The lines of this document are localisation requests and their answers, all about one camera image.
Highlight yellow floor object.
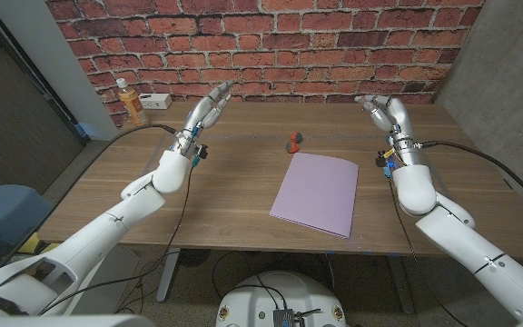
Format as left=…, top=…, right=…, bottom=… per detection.
left=18, top=232, right=61, bottom=255

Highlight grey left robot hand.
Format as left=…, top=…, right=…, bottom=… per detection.
left=170, top=80, right=235, bottom=160

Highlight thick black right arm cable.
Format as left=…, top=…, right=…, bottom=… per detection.
left=418, top=140, right=523, bottom=215

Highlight purple file folder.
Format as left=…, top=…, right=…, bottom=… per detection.
left=269, top=152, right=360, bottom=240

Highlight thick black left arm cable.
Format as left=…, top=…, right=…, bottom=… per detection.
left=38, top=123, right=180, bottom=237

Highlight white robot torso base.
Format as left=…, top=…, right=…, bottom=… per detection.
left=214, top=270, right=349, bottom=327

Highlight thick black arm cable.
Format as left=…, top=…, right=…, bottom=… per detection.
left=38, top=123, right=180, bottom=237
left=418, top=140, right=523, bottom=215

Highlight blue chair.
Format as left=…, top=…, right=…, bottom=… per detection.
left=0, top=183, right=54, bottom=255

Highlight grey metal table leg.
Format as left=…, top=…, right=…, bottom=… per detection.
left=155, top=247, right=185, bottom=304
left=386, top=254, right=416, bottom=315

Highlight orange tea bottle white cap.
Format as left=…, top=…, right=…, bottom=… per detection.
left=115, top=77, right=152, bottom=130

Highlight white power strip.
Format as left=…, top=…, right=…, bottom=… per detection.
left=138, top=93, right=173, bottom=111

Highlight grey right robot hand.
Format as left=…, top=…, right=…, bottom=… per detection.
left=354, top=94, right=422, bottom=159

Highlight small grey electronics box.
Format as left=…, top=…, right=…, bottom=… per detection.
left=272, top=308, right=295, bottom=327

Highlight red brick print backdrop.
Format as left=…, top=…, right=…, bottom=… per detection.
left=44, top=0, right=488, bottom=128

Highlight black round floor disc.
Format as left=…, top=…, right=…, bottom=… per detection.
left=180, top=248, right=212, bottom=268

